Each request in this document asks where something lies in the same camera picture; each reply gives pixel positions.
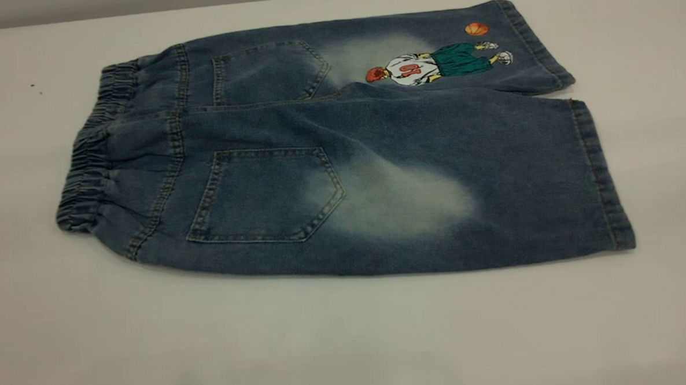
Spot blue denim shorts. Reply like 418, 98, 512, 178
47, 0, 637, 290

